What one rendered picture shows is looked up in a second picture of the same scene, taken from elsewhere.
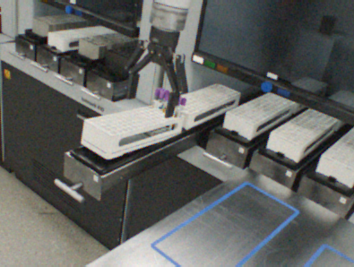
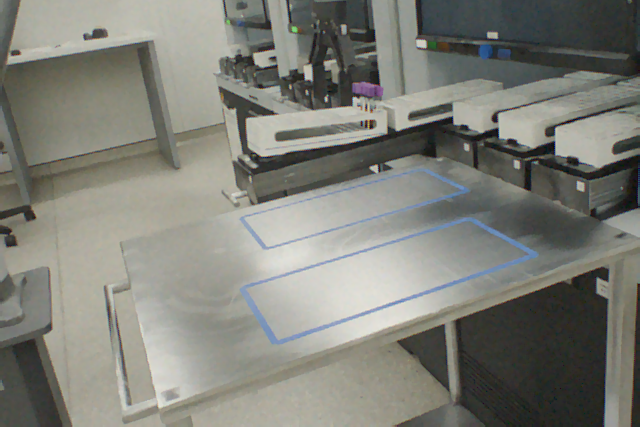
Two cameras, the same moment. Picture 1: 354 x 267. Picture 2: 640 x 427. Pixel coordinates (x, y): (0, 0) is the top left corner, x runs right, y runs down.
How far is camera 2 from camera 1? 0.67 m
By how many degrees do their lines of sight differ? 32
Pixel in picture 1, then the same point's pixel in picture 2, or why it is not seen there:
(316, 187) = (549, 175)
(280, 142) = (510, 123)
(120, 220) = not seen: hidden behind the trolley
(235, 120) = (462, 110)
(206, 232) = (315, 208)
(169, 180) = not seen: hidden behind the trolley
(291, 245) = (417, 218)
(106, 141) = (258, 134)
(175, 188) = not seen: hidden behind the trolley
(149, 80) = (392, 91)
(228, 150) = (455, 153)
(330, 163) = (566, 136)
